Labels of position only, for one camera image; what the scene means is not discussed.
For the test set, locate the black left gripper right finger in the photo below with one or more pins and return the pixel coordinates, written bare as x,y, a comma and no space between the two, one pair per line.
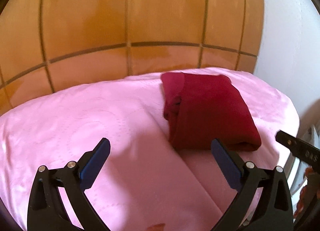
274,209

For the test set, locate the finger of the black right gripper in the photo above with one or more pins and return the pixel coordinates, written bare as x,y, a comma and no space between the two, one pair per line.
287,140

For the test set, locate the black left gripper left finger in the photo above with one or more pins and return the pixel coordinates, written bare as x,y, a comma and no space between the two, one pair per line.
46,210

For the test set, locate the dark red long-sleeved garment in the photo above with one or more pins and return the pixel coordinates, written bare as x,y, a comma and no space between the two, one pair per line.
201,108

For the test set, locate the right hand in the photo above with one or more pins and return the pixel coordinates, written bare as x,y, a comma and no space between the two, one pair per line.
301,204

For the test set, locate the wooden panelled wardrobe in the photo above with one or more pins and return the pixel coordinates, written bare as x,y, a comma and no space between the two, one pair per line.
51,45

